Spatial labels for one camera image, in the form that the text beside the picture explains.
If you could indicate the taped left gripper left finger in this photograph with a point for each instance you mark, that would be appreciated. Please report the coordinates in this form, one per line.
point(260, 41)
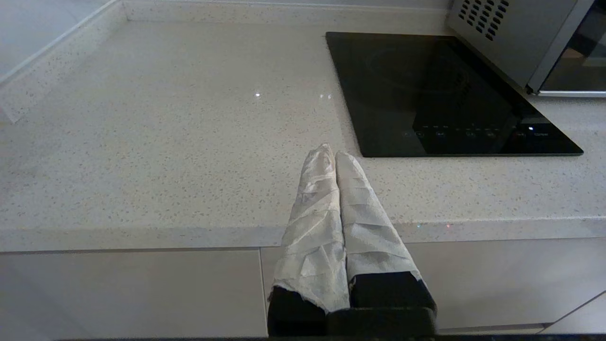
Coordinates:
point(312, 237)

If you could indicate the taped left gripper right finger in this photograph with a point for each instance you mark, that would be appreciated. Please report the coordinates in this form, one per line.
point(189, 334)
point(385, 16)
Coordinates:
point(374, 246)

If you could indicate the silver black microwave oven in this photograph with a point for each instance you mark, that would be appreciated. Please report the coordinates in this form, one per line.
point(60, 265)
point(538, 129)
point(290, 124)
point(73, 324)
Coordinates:
point(506, 42)

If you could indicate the white cabinet front panel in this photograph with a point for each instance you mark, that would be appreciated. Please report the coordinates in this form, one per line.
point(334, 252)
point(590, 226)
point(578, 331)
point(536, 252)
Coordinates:
point(587, 319)
point(497, 279)
point(132, 293)

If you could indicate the black glass induction cooktop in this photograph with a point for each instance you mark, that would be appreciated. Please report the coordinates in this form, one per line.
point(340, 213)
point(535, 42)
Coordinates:
point(426, 94)

